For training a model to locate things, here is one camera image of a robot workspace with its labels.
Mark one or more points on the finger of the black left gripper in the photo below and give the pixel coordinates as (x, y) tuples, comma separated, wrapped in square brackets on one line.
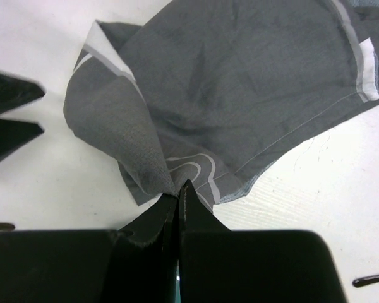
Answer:
[(15, 134), (16, 92)]

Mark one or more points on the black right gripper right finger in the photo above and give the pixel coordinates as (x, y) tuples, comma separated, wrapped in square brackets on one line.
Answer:
[(194, 216)]

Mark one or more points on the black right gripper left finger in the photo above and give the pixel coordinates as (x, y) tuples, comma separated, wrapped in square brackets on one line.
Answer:
[(150, 226)]

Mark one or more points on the grey cloth placemat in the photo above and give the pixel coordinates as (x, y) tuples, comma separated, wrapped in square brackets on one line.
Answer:
[(217, 91)]

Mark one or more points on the black spoon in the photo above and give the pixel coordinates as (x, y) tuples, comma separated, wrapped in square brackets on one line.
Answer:
[(364, 281)]

